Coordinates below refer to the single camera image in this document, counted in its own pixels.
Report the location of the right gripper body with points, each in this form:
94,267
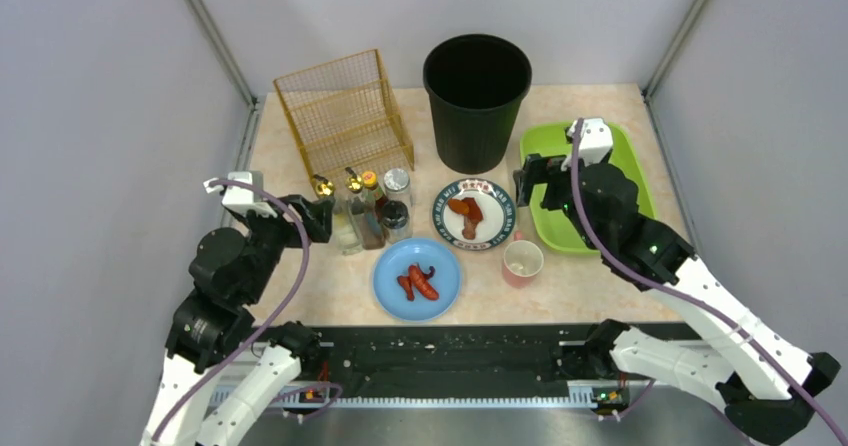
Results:
532,182

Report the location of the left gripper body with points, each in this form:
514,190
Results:
308,215

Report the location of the glass oil bottle gold spout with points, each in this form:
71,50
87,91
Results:
344,234

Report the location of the sauce bottle yellow cap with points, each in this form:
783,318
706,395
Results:
375,192

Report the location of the black lid seasoning jar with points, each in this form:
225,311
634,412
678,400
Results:
396,221

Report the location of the silver lid spice jar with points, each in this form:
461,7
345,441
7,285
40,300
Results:
397,186

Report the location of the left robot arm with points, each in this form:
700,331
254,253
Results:
213,325

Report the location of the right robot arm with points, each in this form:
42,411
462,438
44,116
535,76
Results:
763,385

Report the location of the green plastic tray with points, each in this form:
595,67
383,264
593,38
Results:
554,228

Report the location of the white plate green rim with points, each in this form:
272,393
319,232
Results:
498,209

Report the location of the roasted meat pieces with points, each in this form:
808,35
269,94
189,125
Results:
472,215

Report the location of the blue plastic plate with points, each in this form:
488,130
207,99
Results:
427,254

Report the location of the pink cup white inside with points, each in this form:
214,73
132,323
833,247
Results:
522,261

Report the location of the black plastic trash bin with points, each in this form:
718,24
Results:
475,85

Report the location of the red sausage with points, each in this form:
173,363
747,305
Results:
417,281

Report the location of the gold wire basket rack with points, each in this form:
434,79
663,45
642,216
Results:
344,113

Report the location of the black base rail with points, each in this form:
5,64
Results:
458,362

